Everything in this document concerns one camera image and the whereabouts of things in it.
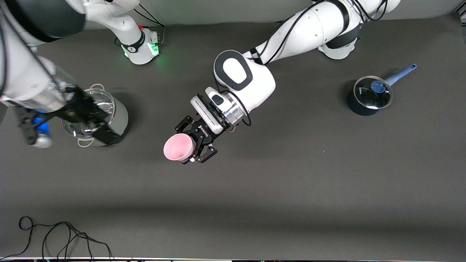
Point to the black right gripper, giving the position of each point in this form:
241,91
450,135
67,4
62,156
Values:
81,108

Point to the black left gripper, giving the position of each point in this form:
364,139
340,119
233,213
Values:
202,135

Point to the pink plastic cup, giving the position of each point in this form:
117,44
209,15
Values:
176,147

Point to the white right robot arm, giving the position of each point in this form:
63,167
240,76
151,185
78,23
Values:
22,72

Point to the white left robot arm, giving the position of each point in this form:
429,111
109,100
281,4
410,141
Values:
309,25

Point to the grey-green stockpot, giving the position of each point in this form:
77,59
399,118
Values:
123,109

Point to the glass lid with wooden knob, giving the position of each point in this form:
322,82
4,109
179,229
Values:
78,131

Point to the dark grey table mat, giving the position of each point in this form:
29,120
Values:
291,182

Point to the dark blue saucepan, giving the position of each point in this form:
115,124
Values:
355,107

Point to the glass lid with blue knob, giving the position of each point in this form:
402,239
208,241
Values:
367,100

